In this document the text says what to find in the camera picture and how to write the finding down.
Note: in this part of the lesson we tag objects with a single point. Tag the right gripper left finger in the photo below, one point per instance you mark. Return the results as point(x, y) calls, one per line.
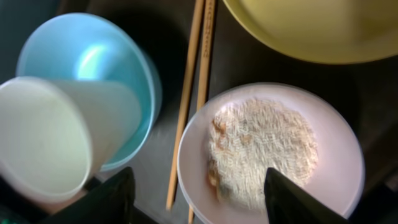
point(110, 203)

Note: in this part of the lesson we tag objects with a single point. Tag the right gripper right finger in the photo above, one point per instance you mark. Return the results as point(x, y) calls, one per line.
point(287, 203)

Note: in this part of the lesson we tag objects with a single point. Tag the cooked rice leftovers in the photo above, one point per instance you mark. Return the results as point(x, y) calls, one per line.
point(246, 139)

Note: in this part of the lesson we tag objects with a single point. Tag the white plastic cup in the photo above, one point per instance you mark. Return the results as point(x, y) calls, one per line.
point(55, 134)

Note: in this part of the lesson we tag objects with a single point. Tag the left wooden chopstick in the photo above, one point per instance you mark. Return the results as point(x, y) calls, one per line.
point(185, 96)

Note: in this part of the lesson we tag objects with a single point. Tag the wooden chopstick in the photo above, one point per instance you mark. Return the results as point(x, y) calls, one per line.
point(185, 96)
point(206, 38)

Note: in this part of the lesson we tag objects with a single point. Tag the brown serving tray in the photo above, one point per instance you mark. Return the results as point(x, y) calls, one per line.
point(364, 94)

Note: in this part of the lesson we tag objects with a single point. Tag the right wooden chopstick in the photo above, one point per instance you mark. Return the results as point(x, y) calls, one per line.
point(206, 38)

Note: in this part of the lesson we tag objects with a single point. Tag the light blue bowl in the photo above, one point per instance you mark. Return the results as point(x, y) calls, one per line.
point(86, 47)

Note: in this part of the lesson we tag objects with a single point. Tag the yellow plate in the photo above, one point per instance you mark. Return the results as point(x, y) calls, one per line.
point(322, 31)

